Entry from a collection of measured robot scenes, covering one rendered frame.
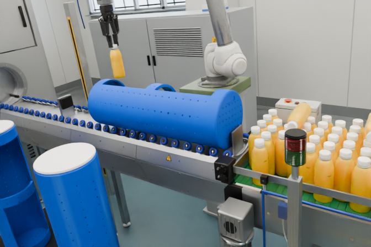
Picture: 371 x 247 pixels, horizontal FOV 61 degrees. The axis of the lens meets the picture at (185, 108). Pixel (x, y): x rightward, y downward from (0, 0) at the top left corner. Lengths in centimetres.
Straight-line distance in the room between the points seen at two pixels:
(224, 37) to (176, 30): 159
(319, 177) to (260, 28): 331
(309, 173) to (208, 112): 48
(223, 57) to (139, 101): 58
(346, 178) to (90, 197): 106
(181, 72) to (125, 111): 192
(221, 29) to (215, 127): 71
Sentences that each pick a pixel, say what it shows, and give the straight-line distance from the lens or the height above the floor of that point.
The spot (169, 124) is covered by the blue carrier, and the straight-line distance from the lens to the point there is 154.
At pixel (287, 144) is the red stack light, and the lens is 100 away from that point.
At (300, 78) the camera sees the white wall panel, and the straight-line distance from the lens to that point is 433.
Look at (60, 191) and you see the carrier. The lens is 151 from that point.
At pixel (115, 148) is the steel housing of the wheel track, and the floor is 86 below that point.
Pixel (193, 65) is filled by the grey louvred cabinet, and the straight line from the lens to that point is 344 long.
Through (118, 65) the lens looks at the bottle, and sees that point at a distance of 192.
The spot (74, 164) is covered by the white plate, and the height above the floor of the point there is 104.
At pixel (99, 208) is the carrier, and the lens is 161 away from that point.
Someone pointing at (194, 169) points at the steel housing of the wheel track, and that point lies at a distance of 160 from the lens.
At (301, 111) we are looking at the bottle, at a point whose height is 116.
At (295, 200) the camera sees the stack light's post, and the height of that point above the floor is 103.
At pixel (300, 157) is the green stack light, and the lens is 101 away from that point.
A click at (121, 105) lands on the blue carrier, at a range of 175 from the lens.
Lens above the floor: 169
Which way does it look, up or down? 21 degrees down
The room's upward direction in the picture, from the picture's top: 7 degrees counter-clockwise
